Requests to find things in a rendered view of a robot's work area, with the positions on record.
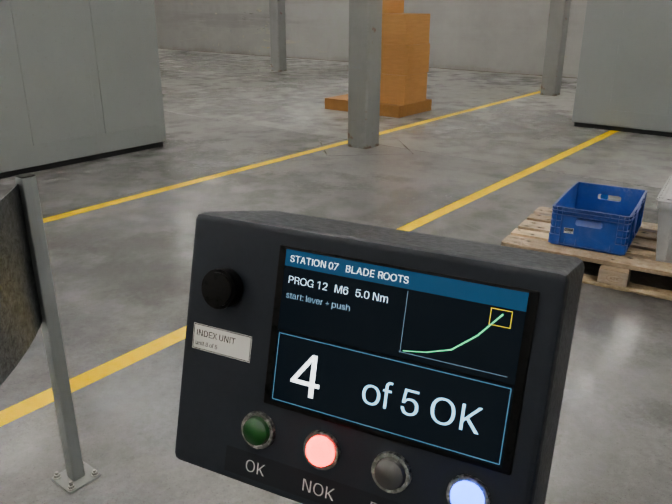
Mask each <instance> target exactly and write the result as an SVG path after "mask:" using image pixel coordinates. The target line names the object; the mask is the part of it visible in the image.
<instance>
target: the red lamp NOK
mask: <svg viewBox="0 0 672 504"><path fill-rule="evenodd" d="M303 451H304V455H305V458H306V460H307V461H308V463H309V464H310V465H311V466H313V467H314V468H316V469H318V470H328V469H331V468H333V467H334V466H335V465H336V464H337V463H338V461H339V459H340V452H341V451H340V446H339V444H338V441H337V440H336V438H335V437H334V436H333V435H332V434H330V433H329V432H327V431H325V430H315V431H313V432H311V433H310V434H309V435H308V436H307V437H306V439H305V441H304V445H303Z"/></svg>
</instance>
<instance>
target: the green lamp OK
mask: <svg viewBox="0 0 672 504"><path fill-rule="evenodd" d="M241 432H242V435H243V438H244V440H245V441H246V442H247V444H248V445H250V446H251V447H253V448H255V449H264V448H267V447H269V446H270V445H271V444H272V443H273V441H274V439H275V435H276V430H275V425H274V423H273V421H272V419H271V418H270V417H269V416H268V415H267V414H266V413H264V412H262V411H252V412H250V413H249V414H247V415H246V416H245V417H244V419H243V421H242V424H241Z"/></svg>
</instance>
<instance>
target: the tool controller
mask: <svg viewBox="0 0 672 504"><path fill-rule="evenodd" d="M584 268H585V267H584V263H583V261H582V260H581V259H579V258H577V257H572V256H565V255H559V254H552V253H546V252H539V251H533V250H527V249H520V248H514V247H507V246H501V245H494V244H488V243H481V242H475V241H469V240H462V239H456V238H449V237H443V236H436V235H430V234H424V233H417V232H411V231H404V230H398V229H391V228H385V227H379V226H372V225H366V224H359V223H353V222H346V221H340V220H334V219H327V218H321V217H314V216H308V215H301V214H295V213H289V212H282V211H276V210H263V211H212V212H203V213H200V214H198V216H197V218H196V226H195V237H194V248H193V259H192V270H191V281H190V292H189V304H188V315H187V326H186V337H185V348H184V359H183V370H182V381H181V392H180V404H179V415H178V426H177V437H176V448H175V454H176V457H177V458H178V459H180V460H182V461H185V462H188V463H191V464H194V465H196V466H199V467H202V468H205V469H207V470H210V471H213V472H216V473H218V474H221V475H224V476H227V477H230V478H232V479H235V480H238V481H241V482H243V483H246V484H249V485H252V486H254V487H257V488H260V489H263V490H266V491H268V492H271V493H274V494H277V495H279V496H282V497H285V498H288V499H291V500H293V501H296V502H299V503H302V504H448V502H447V498H446V491H447V487H448V484H449V482H450V481H451V480H452V479H453V478H454V477H456V476H458V475H461V474H468V475H472V476H475V477H477V478H478V479H480V480H481V481H482V482H483V483H484V484H485V485H486V487H487V488H488V491H489V493H490V504H545V501H546V495H547V489H548V483H549V477H550V471H551V465H552V459H553V453H554V447H555V441H556V435H557V429H558V423H559V417H560V411H561V405H562V399H563V393H564V387H565V381H566V375H567V369H568V363H569V357H570V351H571V345H572V339H573V333H574V328H575V322H576V316H577V310H578V304H579V298H580V292H581V286H582V280H583V274H584ZM278 330H281V331H285V332H289V333H293V334H297V335H302V336H306V337H310V338H314V339H318V340H322V341H326V342H331V343H335V344H339V345H343V346H344V349H343V357H342V365H341V373H340V382H339V390H338V398H337V406H336V414H335V419H333V418H330V417H327V416H323V415H320V414H316V413H313V412H310V411H306V410H303V409H299V408H296V407H293V406H289V405H286V404H282V403H279V402H276V401H272V400H270V396H271V387H272V378H273V369H274V359H275V350H276V341H277V332H278ZM252 411H262V412H264V413H266V414H267V415H268V416H269V417H270V418H271V419H272V421H273V423H274V425H275V430H276V435H275V439H274V441H273V443H272V444H271V445H270V446H269V447H267V448H264V449H255V448H253V447H251V446H250V445H248V444H247V442H246V441H245V440H244V438H243V435H242V432H241V424H242V421H243V419H244V417H245V416H246V415H247V414H249V413H250V412H252ZM315 430H325V431H327V432H329V433H330V434H332V435H333V436H334V437H335V438H336V440H337V441H338V444H339V446H340V451H341V452H340V459H339V461H338V463H337V464H336V465H335V466H334V467H333V468H331V469H328V470H318V469H316V468H314V467H313V466H311V465H310V464H309V463H308V461H307V460H306V458H305V455H304V451H303V445H304V441H305V439H306V437H307V436H308V435H309V434H310V433H311V432H313V431H315ZM384 451H393V452H396V453H399V454H400V455H402V456H403V457H404V458H405V459H406V460H407V462H408V463H409V465H410V468H411V472H412V479H411V482H410V484H409V486H408V487H407V488H406V489H405V490H403V491H402V492H400V493H394V494H392V493H387V492H385V491H383V490H382V489H380V488H379V487H378V486H377V485H376V483H375V482H374V480H373V477H372V473H371V467H372V463H373V461H374V459H375V457H376V456H377V455H378V454H380V453H381V452H384Z"/></svg>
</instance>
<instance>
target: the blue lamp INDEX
mask: <svg viewBox="0 0 672 504"><path fill-rule="evenodd" d="M446 498H447V502H448V504H490V493H489V491H488V488H487V487H486V485H485V484H484V483H483V482H482V481H481V480H480V479H478V478H477V477H475V476H472V475H468V474H461V475H458V476H456V477H454V478H453V479H452V480H451V481H450V482H449V484H448V487H447V491H446Z"/></svg>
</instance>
